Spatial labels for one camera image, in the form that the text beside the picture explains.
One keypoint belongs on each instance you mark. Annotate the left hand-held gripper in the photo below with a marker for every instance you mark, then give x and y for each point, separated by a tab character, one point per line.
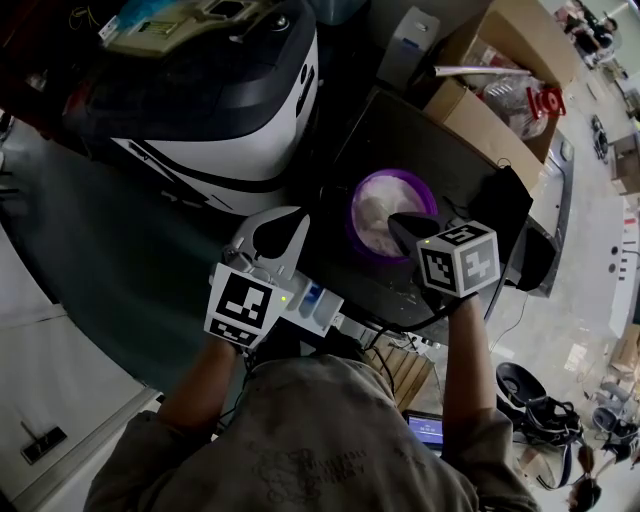
240	305

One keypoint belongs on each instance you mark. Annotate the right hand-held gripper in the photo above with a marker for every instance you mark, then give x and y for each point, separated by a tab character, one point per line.
470	265

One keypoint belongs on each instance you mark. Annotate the white powder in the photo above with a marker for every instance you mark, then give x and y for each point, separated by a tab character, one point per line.
375	210

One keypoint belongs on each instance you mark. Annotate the purple bowl of white powder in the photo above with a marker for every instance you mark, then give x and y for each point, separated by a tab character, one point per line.
356	245

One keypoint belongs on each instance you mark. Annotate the white detergent drawer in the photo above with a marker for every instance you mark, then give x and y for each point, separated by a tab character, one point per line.
320	305

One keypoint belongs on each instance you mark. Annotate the person's left forearm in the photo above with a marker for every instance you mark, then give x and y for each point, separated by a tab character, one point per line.
200	390

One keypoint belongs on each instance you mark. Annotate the person's right forearm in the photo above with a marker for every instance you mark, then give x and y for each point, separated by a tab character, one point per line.
467	360

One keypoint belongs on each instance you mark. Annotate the black fabric pouch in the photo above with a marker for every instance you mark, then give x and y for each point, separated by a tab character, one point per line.
505	200

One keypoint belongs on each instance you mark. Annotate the white black appliance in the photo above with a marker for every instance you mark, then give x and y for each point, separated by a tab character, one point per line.
250	150

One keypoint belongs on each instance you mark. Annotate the large cardboard box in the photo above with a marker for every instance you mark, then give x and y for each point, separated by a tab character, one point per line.
480	125

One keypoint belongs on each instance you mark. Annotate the black glossy cabinet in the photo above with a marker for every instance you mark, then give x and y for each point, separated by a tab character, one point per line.
537	260

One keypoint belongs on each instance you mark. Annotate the clear bottle with red cap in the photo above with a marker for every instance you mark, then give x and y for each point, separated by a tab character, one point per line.
510	105

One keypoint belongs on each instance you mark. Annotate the metal tube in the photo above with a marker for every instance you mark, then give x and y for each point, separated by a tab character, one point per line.
475	70

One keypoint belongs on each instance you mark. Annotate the small grey device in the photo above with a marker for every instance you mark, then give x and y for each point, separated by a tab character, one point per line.
566	151

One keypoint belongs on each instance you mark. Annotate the white carton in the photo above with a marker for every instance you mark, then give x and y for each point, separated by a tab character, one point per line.
405	50

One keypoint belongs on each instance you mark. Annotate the person's beige shirt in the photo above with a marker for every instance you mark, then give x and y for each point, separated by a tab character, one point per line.
310	440

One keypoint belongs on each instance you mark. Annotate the black wheeled device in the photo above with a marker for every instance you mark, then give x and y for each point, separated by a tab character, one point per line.
601	137

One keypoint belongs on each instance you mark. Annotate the white low cabinet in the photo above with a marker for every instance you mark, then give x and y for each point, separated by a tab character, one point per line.
625	280

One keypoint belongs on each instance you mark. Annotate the grey plastic bin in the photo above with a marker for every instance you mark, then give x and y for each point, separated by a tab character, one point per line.
340	10

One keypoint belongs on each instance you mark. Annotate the beige electronic device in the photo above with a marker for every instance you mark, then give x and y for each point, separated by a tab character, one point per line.
165	30

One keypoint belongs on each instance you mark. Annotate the small cardboard box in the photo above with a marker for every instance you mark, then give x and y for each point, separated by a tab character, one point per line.
625	352

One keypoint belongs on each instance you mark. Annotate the white door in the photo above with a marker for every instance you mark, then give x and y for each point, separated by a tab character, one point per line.
75	400

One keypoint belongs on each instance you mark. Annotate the blue glove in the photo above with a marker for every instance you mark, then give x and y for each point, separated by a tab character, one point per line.
140	10

